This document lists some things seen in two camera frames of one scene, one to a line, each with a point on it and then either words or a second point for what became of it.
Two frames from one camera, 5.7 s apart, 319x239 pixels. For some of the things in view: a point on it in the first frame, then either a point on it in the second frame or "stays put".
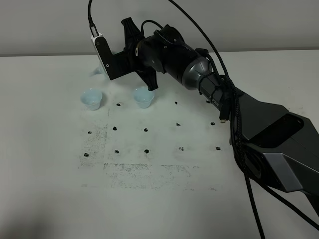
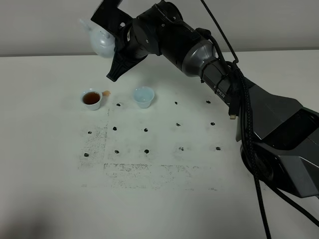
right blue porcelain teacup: [143, 97] stays put
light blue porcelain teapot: [99, 72] → [102, 43]
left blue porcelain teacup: [91, 98] stays put
